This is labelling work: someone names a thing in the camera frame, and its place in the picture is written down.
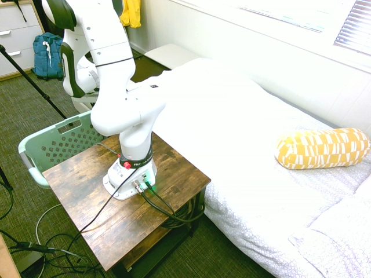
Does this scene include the yellow hanging jacket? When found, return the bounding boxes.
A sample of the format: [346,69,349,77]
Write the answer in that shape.
[119,0,142,29]

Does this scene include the blue backpack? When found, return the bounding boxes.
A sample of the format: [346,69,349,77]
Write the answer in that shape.
[31,32,65,82]

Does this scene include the rustic wooden side table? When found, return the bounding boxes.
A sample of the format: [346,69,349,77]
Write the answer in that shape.
[42,131,212,278]

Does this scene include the yellow white patterned bolster pillow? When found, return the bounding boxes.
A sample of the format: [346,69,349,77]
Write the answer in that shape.
[274,127,371,170]

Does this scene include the black tripod leg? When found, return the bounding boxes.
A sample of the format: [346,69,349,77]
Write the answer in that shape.
[0,166,14,192]
[0,44,74,127]

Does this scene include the white drawer dresser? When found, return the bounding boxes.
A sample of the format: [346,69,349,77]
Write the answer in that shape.
[0,0,46,81]

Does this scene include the window blinds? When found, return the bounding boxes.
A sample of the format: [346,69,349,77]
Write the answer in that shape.
[333,0,371,56]

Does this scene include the light wooden board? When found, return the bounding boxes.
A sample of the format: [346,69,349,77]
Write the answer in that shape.
[0,233,21,278]

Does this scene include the grey floor cable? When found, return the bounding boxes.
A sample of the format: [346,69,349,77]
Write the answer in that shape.
[35,202,63,247]

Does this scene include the white low bench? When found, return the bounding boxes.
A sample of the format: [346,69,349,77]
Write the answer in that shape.
[144,43,201,71]

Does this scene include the dark wooden cabinet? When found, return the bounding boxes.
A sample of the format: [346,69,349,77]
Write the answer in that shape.
[32,0,65,38]

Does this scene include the black strap with red button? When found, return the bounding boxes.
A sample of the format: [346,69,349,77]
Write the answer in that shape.
[118,147,154,170]

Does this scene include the mint green laundry basket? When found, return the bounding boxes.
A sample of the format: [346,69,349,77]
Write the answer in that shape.
[18,111,122,189]

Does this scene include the black strap on dresser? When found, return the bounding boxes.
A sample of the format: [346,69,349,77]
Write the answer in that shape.
[10,0,28,23]

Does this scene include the white crumpled duvet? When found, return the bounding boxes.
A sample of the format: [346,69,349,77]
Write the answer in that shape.
[288,173,371,278]

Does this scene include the thick black cable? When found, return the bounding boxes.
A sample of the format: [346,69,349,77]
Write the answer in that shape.
[146,182,205,229]
[140,189,205,224]

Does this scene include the white bed mattress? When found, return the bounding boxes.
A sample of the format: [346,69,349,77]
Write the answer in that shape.
[134,57,371,278]

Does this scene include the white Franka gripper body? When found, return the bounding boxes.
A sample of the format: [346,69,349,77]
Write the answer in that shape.
[70,93,100,106]

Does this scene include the thin black cable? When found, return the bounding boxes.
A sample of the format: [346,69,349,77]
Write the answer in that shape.
[79,141,137,233]

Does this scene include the black power adapter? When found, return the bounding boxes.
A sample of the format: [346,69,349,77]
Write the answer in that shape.
[9,242,56,255]

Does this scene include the white upholstered ottoman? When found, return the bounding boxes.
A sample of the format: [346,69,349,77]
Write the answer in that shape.
[70,100,98,113]

